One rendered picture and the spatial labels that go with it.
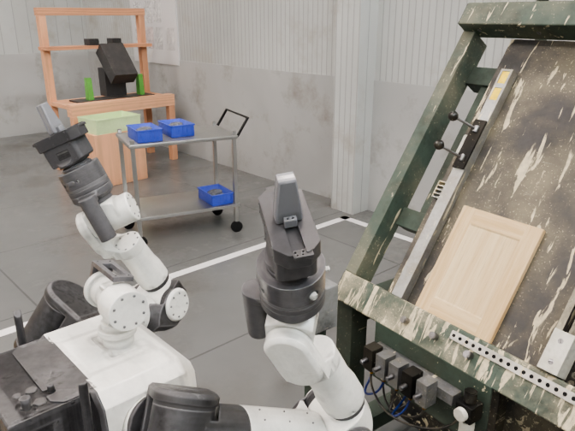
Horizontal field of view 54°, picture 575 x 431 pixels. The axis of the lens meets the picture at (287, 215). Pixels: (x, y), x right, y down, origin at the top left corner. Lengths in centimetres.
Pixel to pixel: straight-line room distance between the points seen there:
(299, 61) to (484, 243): 451
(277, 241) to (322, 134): 551
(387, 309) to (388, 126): 354
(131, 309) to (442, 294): 137
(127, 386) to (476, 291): 138
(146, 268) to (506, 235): 124
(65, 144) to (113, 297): 40
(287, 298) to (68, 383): 39
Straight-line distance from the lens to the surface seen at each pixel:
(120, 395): 91
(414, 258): 216
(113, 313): 92
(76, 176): 121
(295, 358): 78
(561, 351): 183
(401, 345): 211
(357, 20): 541
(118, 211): 122
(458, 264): 210
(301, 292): 69
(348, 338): 238
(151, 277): 133
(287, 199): 63
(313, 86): 615
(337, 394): 90
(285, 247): 63
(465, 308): 204
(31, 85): 1047
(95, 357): 99
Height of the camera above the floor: 188
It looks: 19 degrees down
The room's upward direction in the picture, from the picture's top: straight up
